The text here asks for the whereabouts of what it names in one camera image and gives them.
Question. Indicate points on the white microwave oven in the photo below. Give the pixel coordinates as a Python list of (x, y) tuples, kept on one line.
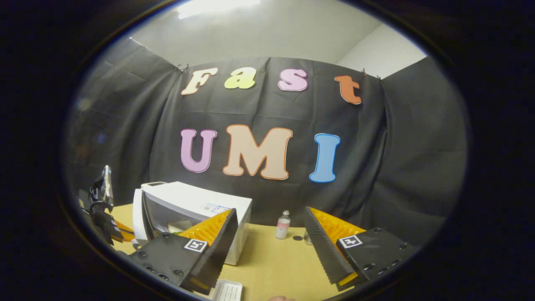
[(188, 200)]

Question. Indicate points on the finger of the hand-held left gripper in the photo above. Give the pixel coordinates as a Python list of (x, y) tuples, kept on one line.
[(123, 232)]

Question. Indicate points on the black backdrop cloth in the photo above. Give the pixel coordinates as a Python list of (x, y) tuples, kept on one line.
[(376, 167)]

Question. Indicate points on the white plastic tray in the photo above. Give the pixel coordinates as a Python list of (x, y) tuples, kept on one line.
[(228, 290)]

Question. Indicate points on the white toaster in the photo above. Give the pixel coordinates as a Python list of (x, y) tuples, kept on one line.
[(154, 184)]

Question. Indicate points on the toast sandwich with lettuce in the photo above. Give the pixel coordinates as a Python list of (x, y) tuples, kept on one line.
[(177, 228)]

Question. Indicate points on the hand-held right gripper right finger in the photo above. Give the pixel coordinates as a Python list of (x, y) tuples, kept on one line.
[(324, 251)]

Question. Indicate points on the small clear bottle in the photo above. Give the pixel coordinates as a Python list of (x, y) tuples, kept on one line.
[(283, 225)]

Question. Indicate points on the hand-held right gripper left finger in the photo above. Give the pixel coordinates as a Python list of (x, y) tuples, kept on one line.
[(219, 255)]

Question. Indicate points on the small glass jar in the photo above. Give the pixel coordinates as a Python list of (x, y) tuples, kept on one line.
[(307, 238)]

